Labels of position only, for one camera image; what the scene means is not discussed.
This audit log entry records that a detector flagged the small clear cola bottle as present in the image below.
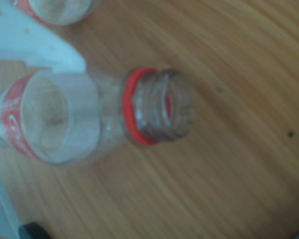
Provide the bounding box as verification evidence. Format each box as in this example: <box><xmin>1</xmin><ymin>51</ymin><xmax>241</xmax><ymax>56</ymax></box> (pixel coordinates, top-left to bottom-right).
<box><xmin>13</xmin><ymin>0</ymin><xmax>100</xmax><ymax>26</ymax></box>

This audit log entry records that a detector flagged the large clear cola bottle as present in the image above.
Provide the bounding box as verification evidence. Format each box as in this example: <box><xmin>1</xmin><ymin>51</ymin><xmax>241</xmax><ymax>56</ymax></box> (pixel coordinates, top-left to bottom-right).
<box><xmin>0</xmin><ymin>67</ymin><xmax>196</xmax><ymax>166</ymax></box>

